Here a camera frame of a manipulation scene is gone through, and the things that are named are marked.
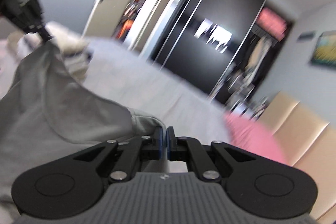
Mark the pink pillow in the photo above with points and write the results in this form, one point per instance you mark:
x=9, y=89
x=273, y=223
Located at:
x=253, y=137

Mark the beige padded headboard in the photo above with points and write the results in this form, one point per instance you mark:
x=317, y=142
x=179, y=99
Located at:
x=308, y=143

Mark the black sliding wardrobe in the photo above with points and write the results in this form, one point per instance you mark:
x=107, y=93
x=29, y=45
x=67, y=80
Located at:
x=206, y=42

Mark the grey long-sleeve shirt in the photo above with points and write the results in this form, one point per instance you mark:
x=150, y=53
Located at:
x=47, y=114

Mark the folded clothes stack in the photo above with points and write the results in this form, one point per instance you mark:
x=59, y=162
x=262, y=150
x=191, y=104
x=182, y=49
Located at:
x=73, y=47

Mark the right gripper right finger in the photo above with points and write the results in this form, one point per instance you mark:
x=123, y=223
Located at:
x=190, y=151

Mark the grey pink-dotted bedspread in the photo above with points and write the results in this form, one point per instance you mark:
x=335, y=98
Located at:
x=118, y=75

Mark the hanging clothes in closet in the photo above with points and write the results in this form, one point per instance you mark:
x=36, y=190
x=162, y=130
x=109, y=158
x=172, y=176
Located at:
x=243, y=80

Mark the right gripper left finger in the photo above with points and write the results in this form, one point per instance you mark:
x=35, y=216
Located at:
x=135, y=153

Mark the framed wall painting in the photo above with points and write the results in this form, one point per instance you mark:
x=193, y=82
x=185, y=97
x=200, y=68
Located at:
x=325, y=50

